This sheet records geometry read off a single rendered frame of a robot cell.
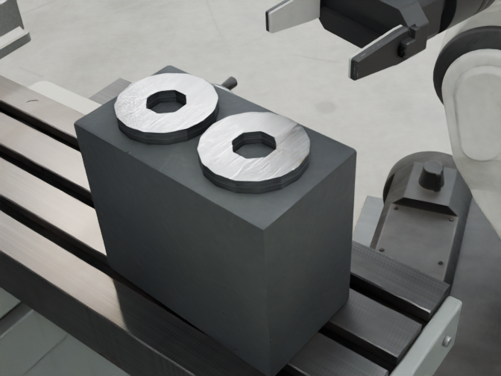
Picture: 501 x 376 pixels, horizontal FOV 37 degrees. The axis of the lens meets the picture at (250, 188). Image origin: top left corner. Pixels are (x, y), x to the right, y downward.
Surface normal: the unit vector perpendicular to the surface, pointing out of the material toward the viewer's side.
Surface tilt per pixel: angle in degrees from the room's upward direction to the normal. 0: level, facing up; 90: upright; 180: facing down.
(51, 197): 0
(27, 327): 90
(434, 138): 0
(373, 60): 90
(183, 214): 90
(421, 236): 0
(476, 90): 90
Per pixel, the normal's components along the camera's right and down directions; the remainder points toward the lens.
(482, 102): -0.35, 0.63
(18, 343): 0.79, 0.37
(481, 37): -0.46, -0.11
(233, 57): -0.05, -0.75
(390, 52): 0.62, 0.49
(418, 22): 0.41, -0.18
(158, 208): -0.66, 0.52
